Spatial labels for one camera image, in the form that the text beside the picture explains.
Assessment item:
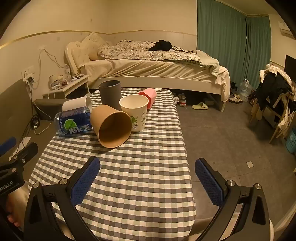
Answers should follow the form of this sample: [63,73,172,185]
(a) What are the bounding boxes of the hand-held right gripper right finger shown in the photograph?
[190,158,272,241]

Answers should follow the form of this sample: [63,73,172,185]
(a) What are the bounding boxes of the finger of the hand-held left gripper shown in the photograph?
[0,137,17,157]
[0,142,39,173]

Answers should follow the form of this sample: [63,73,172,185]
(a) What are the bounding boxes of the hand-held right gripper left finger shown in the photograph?
[23,156,101,241]

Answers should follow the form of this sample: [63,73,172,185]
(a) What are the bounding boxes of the brown paper cup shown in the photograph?
[90,104,133,149]

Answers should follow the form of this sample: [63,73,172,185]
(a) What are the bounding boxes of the plain white cup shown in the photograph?
[62,96,93,112]

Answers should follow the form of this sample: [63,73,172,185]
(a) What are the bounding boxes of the white paper cup green print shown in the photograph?
[119,95,149,132]

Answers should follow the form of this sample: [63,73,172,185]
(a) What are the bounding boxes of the grey cup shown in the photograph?
[98,80,122,111]

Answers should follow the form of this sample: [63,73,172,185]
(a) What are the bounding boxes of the person's left hand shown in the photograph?
[6,184,30,229]

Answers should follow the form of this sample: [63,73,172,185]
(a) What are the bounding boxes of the white paper sheet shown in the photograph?
[9,137,31,161]

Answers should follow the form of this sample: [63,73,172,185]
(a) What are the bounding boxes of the dark low box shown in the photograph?
[34,98,67,121]

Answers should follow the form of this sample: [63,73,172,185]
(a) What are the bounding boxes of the blue drink bottle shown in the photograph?
[54,107,94,137]

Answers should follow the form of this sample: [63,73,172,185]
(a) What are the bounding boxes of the grey white checked tablecloth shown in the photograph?
[28,88,196,241]

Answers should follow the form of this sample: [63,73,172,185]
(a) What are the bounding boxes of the pale green slipper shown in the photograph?
[191,102,209,110]

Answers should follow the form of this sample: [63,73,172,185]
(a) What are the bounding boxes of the white nightstand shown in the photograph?
[43,74,91,102]

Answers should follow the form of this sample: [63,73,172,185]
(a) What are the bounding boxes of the blue plastic basket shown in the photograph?
[285,128,296,154]

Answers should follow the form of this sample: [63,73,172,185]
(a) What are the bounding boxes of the wooden chair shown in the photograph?
[249,88,296,144]

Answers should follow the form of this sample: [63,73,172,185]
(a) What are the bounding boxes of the large clear water jug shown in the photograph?
[238,79,253,102]

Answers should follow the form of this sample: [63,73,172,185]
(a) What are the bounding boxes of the pink red box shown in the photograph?
[137,88,158,109]

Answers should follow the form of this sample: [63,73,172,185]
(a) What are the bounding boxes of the black jacket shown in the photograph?
[255,73,292,110]

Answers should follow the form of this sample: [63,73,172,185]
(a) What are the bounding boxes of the beige fleece blanket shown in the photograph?
[196,50,230,102]

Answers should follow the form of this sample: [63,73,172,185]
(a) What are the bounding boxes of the white bed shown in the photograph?
[65,31,230,113]

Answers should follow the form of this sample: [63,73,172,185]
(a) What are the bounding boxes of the cream pillow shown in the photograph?
[81,32,113,61]

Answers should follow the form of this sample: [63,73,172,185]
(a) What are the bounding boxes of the checked light shirt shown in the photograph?
[259,64,295,84]

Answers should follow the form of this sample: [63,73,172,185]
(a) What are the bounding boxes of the patterned duvet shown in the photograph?
[97,40,201,62]

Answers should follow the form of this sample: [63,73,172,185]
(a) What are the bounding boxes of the green curtain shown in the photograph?
[245,14,271,91]
[196,0,247,80]

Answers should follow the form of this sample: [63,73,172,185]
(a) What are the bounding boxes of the black screen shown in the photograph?
[284,54,296,81]

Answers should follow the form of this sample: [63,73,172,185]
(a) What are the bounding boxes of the black garment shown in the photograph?
[148,40,173,51]

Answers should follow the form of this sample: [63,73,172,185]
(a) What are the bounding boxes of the white air conditioner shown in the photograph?
[277,21,295,37]

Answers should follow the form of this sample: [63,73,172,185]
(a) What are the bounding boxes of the white cable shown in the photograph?
[27,47,70,135]

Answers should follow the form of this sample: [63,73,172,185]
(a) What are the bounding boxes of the wall socket panel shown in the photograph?
[22,66,35,81]

